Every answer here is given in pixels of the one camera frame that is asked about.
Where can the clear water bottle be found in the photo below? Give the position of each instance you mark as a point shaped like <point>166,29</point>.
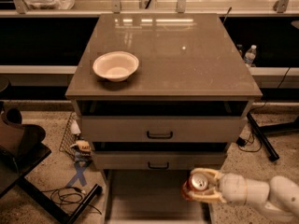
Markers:
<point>250,55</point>

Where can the white paper bowl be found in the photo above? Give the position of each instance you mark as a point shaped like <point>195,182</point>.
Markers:
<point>115,66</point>

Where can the grey drawer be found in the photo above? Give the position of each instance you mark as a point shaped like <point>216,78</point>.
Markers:
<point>162,129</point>
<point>156,160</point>

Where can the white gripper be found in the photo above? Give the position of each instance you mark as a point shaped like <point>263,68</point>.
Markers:
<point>233,187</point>

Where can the dark brown chair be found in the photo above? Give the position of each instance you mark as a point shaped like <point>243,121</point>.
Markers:
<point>21,148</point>

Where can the grey drawer cabinet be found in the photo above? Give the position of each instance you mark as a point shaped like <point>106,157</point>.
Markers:
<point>188,67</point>

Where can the wire mesh basket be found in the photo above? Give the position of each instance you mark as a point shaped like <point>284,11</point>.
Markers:
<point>68,138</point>

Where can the blue tape cross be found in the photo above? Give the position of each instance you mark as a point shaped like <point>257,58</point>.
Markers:
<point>80,168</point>

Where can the open bottom drawer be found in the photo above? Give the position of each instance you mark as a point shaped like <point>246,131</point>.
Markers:
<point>151,197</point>

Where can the red coke can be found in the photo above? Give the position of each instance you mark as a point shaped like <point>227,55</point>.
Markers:
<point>194,187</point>

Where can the snack bag on floor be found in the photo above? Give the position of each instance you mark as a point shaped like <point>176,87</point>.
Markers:
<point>82,150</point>

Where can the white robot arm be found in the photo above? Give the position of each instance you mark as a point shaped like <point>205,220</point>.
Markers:
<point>277,199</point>

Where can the black table leg left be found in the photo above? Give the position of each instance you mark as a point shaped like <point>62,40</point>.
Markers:
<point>53,208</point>

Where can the top grey drawer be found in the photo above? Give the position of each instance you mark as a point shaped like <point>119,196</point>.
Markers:
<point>162,129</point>

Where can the middle grey drawer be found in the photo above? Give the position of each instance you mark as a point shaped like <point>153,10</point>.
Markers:
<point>156,160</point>

